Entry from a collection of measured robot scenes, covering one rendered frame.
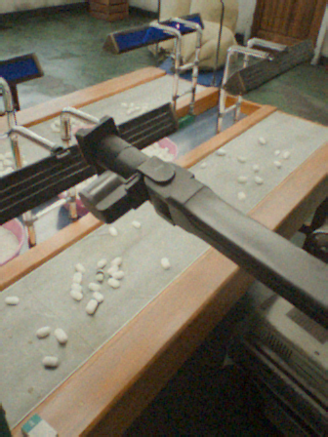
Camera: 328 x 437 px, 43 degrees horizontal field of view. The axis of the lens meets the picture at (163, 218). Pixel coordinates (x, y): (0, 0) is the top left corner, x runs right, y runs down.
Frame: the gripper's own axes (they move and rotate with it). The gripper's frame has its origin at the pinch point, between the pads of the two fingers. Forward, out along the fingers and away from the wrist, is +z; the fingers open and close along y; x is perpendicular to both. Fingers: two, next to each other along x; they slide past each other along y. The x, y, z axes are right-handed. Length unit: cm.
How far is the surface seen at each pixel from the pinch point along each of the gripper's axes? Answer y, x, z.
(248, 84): 37, 69, 19
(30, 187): 7.9, -12.0, 4.3
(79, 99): 61, 46, 101
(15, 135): 7.8, -5.6, 22.0
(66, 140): 19.8, 6.0, 25.7
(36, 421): 30, -38, -22
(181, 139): 78, 65, 56
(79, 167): 12.6, -0.6, 6.1
